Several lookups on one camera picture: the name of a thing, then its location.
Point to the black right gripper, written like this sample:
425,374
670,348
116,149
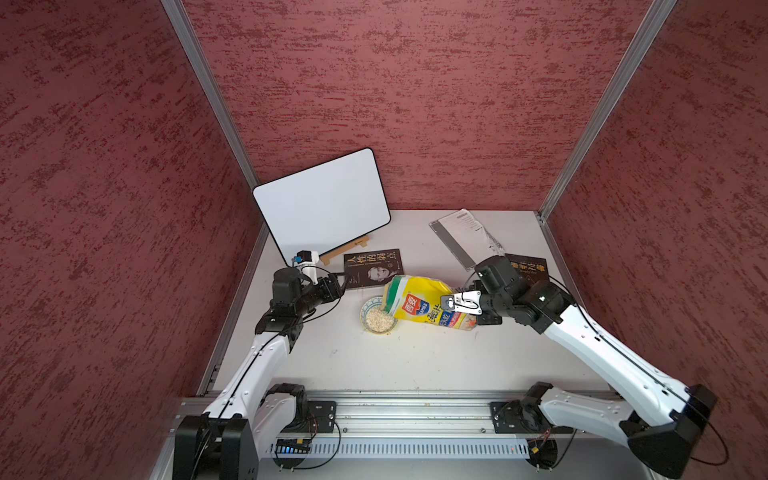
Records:
489,317

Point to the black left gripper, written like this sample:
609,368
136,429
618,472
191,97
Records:
324,283

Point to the yellow oats bag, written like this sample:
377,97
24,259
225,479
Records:
418,299

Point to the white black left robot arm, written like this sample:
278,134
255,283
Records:
234,433

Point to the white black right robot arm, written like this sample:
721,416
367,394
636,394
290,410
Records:
658,418

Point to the black portrait cover book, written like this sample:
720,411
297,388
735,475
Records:
372,269

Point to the black Murphy's law book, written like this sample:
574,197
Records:
532,269

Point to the white paper manual booklet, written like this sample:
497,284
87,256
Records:
466,238

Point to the white board with black rim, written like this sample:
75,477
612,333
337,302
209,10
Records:
326,206

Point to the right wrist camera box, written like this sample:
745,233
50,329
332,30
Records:
466,302

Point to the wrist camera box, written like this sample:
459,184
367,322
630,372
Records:
466,302
306,262

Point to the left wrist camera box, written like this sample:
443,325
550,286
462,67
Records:
306,262

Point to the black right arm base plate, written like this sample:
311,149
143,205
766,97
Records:
512,417

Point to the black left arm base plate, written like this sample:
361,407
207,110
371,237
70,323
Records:
315,417

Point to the aluminium front rail frame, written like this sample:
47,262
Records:
435,435

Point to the aluminium left corner post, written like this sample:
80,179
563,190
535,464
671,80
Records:
184,30

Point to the aluminium corner post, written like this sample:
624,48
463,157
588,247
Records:
184,30
646,33

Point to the aluminium right corner post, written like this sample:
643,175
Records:
646,33

